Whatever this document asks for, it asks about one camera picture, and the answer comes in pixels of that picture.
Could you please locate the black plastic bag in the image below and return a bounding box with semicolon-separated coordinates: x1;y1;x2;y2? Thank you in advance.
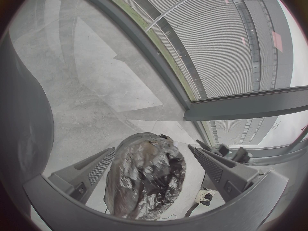
103;132;187;221

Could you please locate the window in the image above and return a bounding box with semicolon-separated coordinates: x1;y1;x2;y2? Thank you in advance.
65;0;308;159

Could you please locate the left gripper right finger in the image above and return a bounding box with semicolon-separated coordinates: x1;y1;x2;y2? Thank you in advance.
188;145;261;203

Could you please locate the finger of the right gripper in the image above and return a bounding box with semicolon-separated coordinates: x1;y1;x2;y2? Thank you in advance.
196;140;229;157

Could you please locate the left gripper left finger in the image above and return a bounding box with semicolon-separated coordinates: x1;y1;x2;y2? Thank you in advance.
48;147;116;204

